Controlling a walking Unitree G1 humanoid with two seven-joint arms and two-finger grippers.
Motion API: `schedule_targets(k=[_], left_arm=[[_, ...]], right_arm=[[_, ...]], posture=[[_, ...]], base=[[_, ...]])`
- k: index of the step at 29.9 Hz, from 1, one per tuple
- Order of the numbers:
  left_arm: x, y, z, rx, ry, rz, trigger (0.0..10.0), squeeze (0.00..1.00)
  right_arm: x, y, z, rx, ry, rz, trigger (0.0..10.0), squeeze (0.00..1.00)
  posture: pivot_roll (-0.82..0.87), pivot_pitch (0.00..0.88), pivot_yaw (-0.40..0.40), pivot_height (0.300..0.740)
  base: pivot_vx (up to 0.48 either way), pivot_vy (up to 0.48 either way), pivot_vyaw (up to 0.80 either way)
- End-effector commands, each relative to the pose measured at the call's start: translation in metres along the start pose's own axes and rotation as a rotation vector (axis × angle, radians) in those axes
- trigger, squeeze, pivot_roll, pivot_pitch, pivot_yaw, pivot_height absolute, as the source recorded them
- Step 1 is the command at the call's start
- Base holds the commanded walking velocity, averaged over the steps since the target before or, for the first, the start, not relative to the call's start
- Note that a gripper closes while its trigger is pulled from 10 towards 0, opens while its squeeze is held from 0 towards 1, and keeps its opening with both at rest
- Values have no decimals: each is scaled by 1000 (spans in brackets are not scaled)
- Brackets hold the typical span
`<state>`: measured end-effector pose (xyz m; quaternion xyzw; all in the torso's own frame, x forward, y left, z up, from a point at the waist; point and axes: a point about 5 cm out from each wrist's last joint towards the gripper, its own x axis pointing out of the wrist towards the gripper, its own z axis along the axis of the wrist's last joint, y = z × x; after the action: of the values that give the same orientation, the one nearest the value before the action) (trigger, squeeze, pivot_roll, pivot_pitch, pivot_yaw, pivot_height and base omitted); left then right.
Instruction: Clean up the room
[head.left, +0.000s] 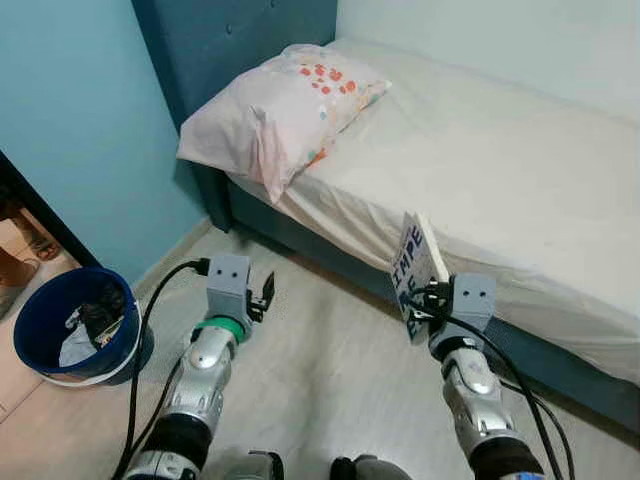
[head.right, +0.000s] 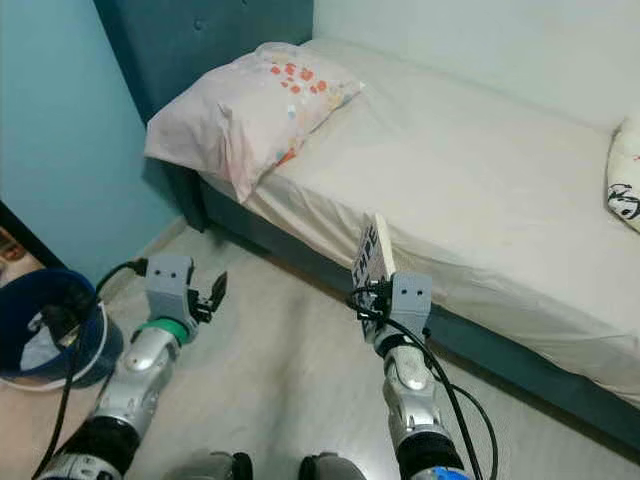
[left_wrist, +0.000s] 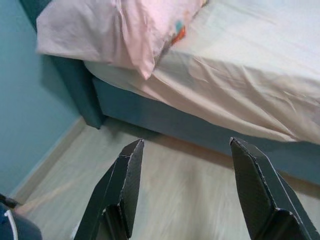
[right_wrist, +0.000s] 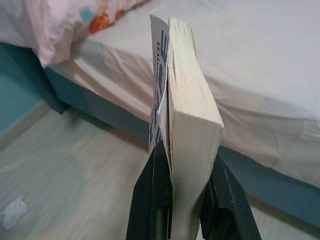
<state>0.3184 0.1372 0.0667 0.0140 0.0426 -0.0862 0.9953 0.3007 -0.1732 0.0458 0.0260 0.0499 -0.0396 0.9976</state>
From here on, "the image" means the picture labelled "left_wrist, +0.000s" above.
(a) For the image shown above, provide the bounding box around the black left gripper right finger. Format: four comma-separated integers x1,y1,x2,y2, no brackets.
229,136,320,240

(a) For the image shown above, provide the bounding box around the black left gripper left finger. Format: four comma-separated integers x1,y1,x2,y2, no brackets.
73,138,145,240

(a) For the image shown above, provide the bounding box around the pink patterned pillow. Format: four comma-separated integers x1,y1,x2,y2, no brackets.
36,0,210,81

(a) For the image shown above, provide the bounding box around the cream baseboard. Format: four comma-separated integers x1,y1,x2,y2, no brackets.
8,117,87,201

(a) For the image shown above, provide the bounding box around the teal upholstered headboard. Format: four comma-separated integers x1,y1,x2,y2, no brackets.
19,0,105,130

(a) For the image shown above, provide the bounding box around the mattress with cream sheet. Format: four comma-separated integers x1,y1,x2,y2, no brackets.
83,0,320,145

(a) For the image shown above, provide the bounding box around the teal bed frame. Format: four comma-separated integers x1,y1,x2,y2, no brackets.
92,76,320,180

